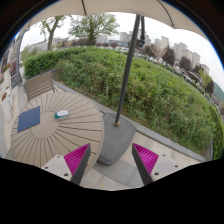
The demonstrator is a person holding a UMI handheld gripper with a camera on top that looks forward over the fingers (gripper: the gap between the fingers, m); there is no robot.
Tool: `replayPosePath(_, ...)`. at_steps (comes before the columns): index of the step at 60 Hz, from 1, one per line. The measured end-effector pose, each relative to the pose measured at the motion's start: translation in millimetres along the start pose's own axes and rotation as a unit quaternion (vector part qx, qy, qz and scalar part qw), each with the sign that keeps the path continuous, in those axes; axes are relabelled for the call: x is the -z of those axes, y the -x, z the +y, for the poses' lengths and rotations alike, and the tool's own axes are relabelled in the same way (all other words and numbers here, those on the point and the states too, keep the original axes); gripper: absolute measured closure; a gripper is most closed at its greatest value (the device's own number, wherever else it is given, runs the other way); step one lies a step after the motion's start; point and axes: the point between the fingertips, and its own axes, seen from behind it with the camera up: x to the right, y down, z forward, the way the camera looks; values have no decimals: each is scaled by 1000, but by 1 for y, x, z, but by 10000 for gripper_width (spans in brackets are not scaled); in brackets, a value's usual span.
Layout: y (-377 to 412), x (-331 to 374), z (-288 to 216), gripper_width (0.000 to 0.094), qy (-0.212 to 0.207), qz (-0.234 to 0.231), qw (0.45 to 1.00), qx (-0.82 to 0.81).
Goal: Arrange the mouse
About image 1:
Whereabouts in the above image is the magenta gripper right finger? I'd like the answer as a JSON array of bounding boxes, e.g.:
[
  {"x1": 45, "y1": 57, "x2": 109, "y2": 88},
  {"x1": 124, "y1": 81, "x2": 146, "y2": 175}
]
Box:
[{"x1": 131, "y1": 142, "x2": 184, "y2": 186}]

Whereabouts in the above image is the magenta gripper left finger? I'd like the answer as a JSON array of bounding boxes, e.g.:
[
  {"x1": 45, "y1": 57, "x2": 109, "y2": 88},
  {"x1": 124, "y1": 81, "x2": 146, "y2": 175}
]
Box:
[{"x1": 41, "y1": 143, "x2": 92, "y2": 186}]

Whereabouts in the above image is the white and teal computer mouse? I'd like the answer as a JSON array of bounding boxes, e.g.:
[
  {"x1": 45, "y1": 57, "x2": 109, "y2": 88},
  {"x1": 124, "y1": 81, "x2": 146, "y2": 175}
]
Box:
[{"x1": 54, "y1": 110, "x2": 69, "y2": 119}]

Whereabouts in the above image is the grey umbrella base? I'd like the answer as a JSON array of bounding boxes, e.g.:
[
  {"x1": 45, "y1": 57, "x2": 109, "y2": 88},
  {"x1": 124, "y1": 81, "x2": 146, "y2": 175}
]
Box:
[{"x1": 98, "y1": 113, "x2": 136, "y2": 166}]

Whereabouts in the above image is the round slatted wooden table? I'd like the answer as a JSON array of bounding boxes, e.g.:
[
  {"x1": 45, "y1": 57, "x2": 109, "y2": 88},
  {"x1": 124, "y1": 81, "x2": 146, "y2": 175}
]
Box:
[{"x1": 11, "y1": 92, "x2": 104, "y2": 171}]

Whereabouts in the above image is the green hedge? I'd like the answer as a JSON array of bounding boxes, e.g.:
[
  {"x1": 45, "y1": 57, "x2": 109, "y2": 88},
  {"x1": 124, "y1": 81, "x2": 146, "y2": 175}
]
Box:
[{"x1": 24, "y1": 47, "x2": 224, "y2": 159}]

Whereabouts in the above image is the slatted wooden chair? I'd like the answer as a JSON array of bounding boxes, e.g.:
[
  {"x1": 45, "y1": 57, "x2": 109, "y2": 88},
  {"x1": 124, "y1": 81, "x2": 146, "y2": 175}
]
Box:
[{"x1": 24, "y1": 71, "x2": 55, "y2": 101}]

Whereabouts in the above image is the dark umbrella pole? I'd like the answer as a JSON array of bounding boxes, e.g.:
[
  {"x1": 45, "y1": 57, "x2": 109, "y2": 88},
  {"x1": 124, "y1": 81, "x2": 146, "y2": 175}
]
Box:
[{"x1": 114, "y1": 14, "x2": 141, "y2": 127}]

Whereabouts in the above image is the beige umbrella canopy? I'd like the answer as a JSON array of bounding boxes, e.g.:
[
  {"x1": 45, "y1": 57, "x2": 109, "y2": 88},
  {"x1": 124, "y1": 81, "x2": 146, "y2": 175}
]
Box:
[{"x1": 26, "y1": 0, "x2": 206, "y2": 37}]

